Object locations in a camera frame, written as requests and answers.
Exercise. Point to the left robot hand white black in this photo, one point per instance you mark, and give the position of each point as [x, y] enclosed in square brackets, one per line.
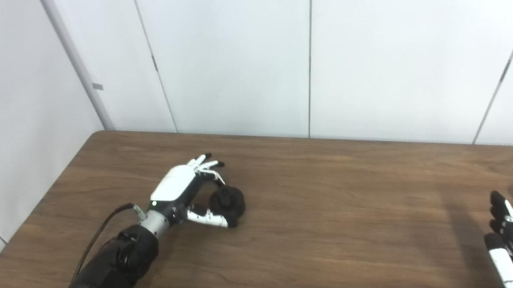
[175, 183]

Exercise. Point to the round black part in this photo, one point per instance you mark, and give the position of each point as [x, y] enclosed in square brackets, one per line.
[232, 204]

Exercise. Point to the small grey wall tag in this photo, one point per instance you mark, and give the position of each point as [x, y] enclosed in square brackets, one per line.
[97, 86]

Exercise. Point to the grey wall corner post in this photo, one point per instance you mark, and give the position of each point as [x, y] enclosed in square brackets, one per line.
[76, 62]

